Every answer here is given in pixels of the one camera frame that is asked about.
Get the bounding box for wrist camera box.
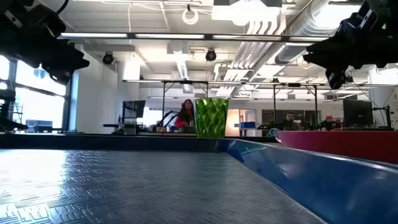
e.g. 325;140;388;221
337;0;382;37
0;0;67;38

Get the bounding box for black equipment stand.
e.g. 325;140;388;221
0;89;29;131

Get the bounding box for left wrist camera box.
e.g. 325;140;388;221
0;0;67;38

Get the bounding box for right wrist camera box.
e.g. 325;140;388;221
337;0;382;37

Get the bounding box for black computer monitor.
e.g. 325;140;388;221
122;100;146;119
343;99;374;127

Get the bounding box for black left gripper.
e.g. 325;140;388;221
0;18;90;85

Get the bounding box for overhead light bar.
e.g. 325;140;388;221
57;32;330;43

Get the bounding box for person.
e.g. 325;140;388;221
281;111;302;131
175;99;196;129

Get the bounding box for green faceted plastic cup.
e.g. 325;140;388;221
195;98;229;139

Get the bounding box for pink plastic plate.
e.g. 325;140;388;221
276;130;398;165

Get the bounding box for background robot arms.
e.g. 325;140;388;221
157;110;178;128

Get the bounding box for white coiled cable ring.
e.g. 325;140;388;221
182;4;200;26

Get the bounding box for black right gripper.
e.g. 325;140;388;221
303;30;398;90

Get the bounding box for blue plastic tray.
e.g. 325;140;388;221
0;133;398;224

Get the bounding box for silver ventilation duct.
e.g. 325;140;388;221
275;0;361;65

